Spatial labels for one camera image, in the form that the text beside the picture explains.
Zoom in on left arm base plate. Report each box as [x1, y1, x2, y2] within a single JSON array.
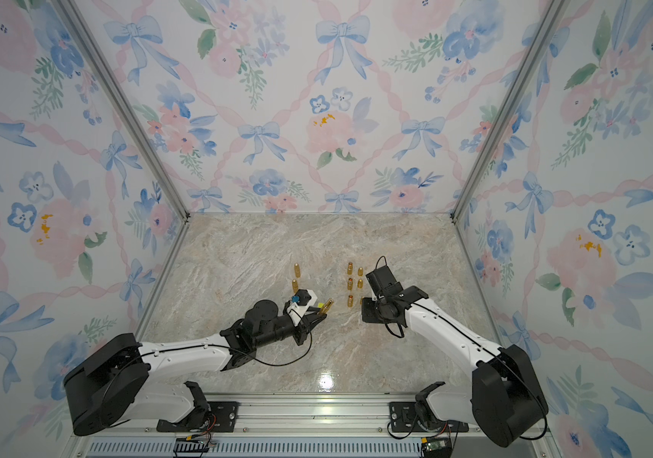
[[156, 401, 240, 433]]

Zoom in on aluminium rail frame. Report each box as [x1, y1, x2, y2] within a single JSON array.
[[84, 393, 560, 457]]

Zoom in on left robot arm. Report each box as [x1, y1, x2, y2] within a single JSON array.
[[63, 289, 330, 437]]

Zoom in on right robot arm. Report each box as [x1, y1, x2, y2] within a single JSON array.
[[362, 286, 549, 448]]

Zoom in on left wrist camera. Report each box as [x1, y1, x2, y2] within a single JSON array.
[[286, 289, 320, 319]]

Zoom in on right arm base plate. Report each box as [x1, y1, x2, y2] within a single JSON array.
[[389, 402, 469, 434]]

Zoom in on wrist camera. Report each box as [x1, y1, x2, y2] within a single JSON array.
[[286, 289, 320, 319], [366, 265, 403, 299]]

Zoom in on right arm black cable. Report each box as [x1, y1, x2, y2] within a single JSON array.
[[373, 256, 550, 442]]

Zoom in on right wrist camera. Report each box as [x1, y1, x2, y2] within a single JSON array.
[[366, 265, 403, 299]]

